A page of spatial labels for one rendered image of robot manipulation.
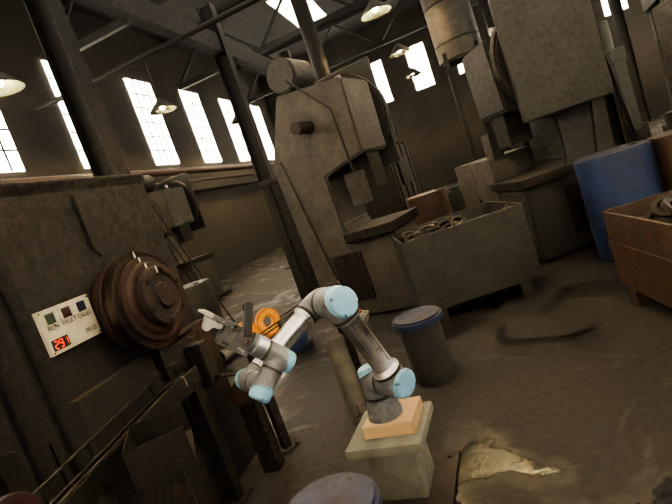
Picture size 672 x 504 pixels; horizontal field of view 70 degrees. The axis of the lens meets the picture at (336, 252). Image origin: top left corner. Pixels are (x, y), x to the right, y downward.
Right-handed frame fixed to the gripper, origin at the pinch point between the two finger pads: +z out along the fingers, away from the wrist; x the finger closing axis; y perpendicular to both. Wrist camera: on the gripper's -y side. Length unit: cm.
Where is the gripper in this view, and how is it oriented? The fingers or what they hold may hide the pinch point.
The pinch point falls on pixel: (202, 309)
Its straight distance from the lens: 159.6
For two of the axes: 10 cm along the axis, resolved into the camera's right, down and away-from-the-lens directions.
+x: -3.9, 0.6, 9.2
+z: -8.1, -5.0, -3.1
